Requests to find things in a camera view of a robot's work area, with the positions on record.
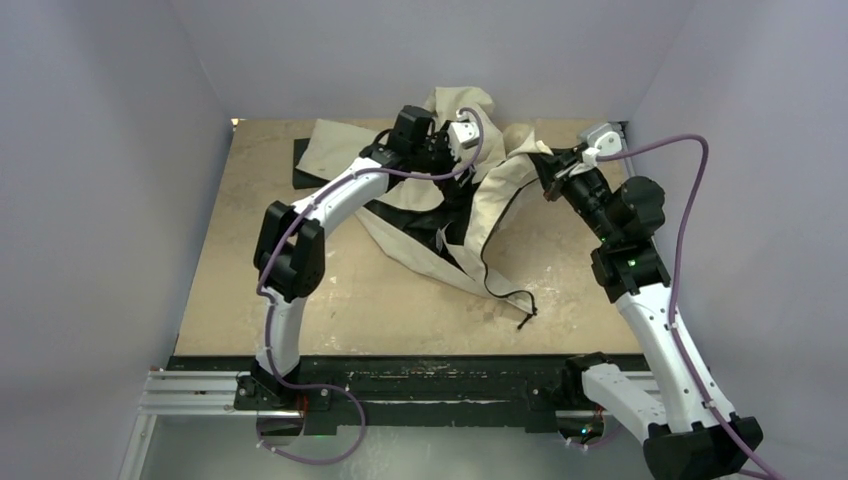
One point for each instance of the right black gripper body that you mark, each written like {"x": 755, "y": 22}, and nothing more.
{"x": 570, "y": 159}

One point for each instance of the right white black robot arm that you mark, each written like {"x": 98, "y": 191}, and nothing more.
{"x": 690, "y": 429}

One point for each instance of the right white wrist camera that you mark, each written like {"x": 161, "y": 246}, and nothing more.
{"x": 600, "y": 140}

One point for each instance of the beige jacket with black lining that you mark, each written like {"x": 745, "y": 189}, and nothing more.
{"x": 493, "y": 192}

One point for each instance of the black pouch with wrench logo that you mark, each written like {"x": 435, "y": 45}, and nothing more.
{"x": 302, "y": 180}

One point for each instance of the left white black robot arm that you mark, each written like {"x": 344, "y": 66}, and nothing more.
{"x": 291, "y": 250}

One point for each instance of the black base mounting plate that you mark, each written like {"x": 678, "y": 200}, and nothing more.
{"x": 561, "y": 365}

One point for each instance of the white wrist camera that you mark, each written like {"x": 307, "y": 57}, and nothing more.
{"x": 463, "y": 135}
{"x": 600, "y": 140}

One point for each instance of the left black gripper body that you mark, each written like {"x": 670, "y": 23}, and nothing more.
{"x": 437, "y": 158}

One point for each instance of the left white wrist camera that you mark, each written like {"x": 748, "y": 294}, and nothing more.
{"x": 463, "y": 135}

